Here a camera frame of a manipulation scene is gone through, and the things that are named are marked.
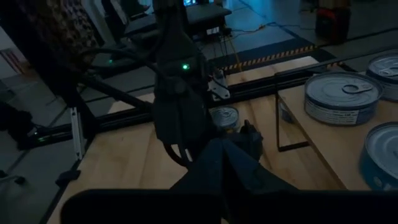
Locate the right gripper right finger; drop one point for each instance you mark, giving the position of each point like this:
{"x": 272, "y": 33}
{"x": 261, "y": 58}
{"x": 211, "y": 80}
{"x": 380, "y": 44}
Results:
{"x": 280, "y": 207}

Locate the red black case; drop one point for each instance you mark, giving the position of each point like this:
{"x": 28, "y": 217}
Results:
{"x": 332, "y": 20}

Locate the black floor mat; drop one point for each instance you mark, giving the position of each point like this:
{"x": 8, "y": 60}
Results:
{"x": 280, "y": 46}

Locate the teal yellow label tuna can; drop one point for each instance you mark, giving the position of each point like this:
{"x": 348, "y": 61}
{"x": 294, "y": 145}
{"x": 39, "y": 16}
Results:
{"x": 225, "y": 117}
{"x": 382, "y": 155}

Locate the orange black hazard tape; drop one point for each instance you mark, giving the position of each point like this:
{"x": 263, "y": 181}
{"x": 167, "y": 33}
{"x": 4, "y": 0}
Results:
{"x": 270, "y": 57}

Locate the person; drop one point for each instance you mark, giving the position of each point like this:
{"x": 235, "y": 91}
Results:
{"x": 59, "y": 31}

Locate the black desk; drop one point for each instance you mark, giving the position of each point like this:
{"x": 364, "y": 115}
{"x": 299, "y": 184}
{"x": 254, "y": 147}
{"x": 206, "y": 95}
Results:
{"x": 202, "y": 12}

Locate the wooden shelf black metal legs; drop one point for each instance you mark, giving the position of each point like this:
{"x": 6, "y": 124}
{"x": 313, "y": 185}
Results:
{"x": 317, "y": 140}

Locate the silver metal bracket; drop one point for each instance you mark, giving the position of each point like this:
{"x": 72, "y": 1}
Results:
{"x": 219, "y": 85}

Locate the silver metal strip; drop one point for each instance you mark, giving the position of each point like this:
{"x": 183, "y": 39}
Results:
{"x": 76, "y": 133}

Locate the black aluminium table frame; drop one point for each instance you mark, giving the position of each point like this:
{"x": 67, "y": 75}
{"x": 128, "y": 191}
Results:
{"x": 124, "y": 119}

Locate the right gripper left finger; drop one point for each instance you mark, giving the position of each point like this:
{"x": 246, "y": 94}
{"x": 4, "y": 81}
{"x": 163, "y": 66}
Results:
{"x": 174, "y": 205}

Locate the blue white label tuna can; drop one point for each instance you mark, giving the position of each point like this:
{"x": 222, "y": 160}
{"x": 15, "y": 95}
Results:
{"x": 342, "y": 96}
{"x": 285, "y": 112}
{"x": 385, "y": 74}

